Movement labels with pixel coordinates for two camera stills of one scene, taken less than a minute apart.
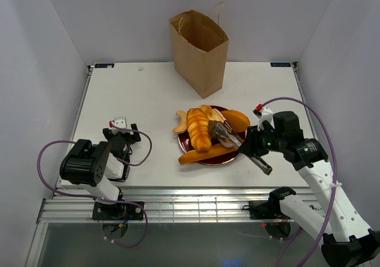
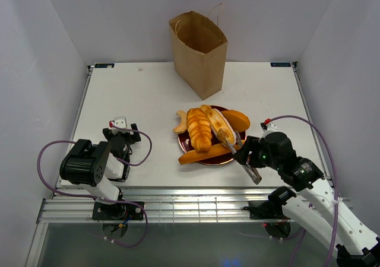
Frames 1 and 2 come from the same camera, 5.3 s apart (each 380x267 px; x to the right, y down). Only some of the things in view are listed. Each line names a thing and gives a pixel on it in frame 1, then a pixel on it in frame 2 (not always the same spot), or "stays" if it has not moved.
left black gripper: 133,137 stays
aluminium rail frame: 161,206 stays
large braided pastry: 198,130 stays
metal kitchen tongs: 223,131 → 252,172
